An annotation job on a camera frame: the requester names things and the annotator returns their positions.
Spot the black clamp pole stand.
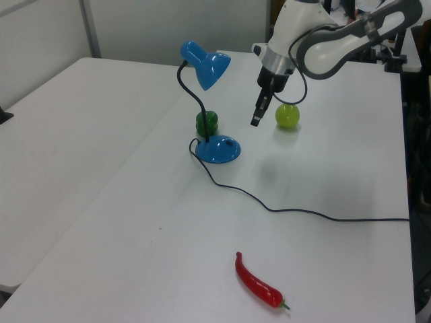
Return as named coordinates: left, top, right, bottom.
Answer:
left=385, top=29, right=409, bottom=73

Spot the black table clamp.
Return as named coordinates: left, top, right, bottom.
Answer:
left=0, top=106, right=15, bottom=125

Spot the black equipment box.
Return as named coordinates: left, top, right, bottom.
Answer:
left=350, top=48, right=378, bottom=63

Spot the yellow-green apple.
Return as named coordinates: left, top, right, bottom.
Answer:
left=275, top=102, right=302, bottom=129

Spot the blue desk lamp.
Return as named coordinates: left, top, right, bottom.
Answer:
left=176, top=40, right=242, bottom=165

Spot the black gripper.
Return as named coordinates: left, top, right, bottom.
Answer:
left=250, top=65, right=292, bottom=128

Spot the dark chair back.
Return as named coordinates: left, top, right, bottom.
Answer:
left=409, top=25, right=431, bottom=73

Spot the dark lamp power cable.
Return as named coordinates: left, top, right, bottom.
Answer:
left=187, top=137, right=411, bottom=223

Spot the green bell pepper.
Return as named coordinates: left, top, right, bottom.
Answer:
left=195, top=110, right=220, bottom=137

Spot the red chili pepper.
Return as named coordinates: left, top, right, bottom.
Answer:
left=234, top=251, right=291, bottom=312

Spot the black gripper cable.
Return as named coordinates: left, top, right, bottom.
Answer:
left=271, top=23, right=341, bottom=105

